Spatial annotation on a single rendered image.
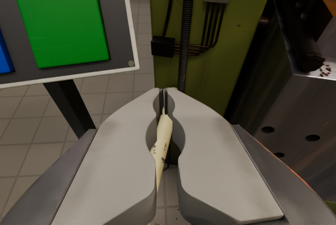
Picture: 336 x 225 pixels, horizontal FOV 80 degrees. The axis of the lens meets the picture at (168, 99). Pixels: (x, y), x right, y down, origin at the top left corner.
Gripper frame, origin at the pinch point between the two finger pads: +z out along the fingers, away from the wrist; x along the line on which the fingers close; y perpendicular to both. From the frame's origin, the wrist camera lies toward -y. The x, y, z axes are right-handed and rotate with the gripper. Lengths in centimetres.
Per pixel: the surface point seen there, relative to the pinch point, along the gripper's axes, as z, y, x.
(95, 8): 12.2, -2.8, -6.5
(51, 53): 10.5, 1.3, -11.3
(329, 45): 20.0, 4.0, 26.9
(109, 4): 13.2, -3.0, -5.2
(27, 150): 78, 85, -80
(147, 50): 171, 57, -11
